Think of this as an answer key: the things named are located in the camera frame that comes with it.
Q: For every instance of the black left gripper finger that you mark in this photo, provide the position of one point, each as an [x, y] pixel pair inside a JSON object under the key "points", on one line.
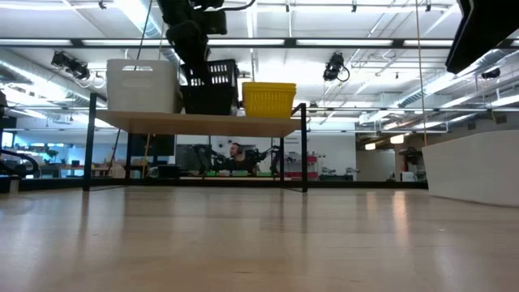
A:
{"points": [[190, 40]]}

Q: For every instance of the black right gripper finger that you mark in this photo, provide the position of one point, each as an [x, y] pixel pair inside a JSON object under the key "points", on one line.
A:
{"points": [[486, 24]]}

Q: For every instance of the white plastic bin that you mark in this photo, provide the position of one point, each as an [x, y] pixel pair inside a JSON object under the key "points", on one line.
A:
{"points": [[142, 99], [474, 170]]}

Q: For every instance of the black background robot arm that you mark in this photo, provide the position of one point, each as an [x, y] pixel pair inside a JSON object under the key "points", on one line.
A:
{"points": [[263, 154], [211, 156]]}

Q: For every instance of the wooden shelf black metal legs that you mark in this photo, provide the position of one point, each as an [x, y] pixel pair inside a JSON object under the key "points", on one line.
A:
{"points": [[202, 123]]}

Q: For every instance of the black ceiling fixture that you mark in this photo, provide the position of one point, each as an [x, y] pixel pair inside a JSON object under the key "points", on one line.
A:
{"points": [[490, 73]]}

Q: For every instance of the person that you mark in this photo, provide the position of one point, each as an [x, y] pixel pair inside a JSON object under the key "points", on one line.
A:
{"points": [[237, 152]]}

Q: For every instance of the small white box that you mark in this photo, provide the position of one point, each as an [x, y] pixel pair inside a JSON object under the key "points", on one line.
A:
{"points": [[407, 176]]}

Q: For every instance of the black wall screen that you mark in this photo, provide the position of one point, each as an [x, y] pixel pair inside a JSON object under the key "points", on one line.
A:
{"points": [[162, 145]]}

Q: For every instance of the black metal table frame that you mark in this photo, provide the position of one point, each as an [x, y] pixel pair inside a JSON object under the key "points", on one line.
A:
{"points": [[365, 184]]}

